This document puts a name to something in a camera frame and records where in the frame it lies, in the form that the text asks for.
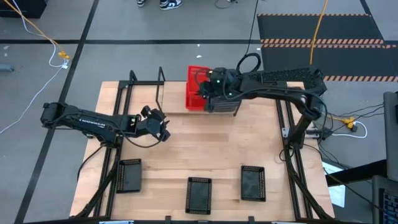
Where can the grey desk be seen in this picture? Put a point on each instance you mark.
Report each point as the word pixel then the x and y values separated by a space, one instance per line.
pixel 391 140

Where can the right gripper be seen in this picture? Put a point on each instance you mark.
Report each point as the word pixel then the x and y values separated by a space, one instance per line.
pixel 224 81

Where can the black plastic mesh basket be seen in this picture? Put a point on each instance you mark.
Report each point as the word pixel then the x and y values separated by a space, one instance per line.
pixel 253 183
pixel 129 176
pixel 198 196

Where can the white paper sheet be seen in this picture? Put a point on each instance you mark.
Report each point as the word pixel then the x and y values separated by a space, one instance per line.
pixel 337 196

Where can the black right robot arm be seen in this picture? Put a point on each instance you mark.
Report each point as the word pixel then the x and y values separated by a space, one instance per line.
pixel 273 90

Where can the person's foot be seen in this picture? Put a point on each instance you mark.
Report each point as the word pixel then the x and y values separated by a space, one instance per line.
pixel 140 2
pixel 171 3

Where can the black metal shelf frame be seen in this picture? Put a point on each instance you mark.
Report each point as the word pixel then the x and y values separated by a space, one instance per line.
pixel 160 109

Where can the black angled panel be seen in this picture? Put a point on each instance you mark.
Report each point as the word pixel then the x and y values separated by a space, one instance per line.
pixel 357 174

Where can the black aluminium rig frame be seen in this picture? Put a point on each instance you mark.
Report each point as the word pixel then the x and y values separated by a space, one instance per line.
pixel 124 83

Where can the black cabinet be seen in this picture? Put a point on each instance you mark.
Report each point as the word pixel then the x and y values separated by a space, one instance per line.
pixel 21 7

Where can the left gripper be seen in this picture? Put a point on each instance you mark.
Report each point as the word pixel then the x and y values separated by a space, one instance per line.
pixel 149 126

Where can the black hazard-striped floor mat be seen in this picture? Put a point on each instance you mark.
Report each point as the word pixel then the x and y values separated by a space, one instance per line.
pixel 357 60
pixel 295 28

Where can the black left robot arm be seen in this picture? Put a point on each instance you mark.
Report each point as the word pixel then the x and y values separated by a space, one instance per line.
pixel 90 123

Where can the black keyboard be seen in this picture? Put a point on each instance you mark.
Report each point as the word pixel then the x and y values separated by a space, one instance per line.
pixel 391 208

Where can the black perforated computer case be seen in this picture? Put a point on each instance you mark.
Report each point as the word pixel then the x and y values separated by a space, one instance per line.
pixel 289 74

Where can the small grey floor object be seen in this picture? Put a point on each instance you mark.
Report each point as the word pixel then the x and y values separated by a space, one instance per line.
pixel 6 68

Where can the silver aluminium extrusion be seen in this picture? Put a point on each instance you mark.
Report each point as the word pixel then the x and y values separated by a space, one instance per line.
pixel 116 222
pixel 289 222

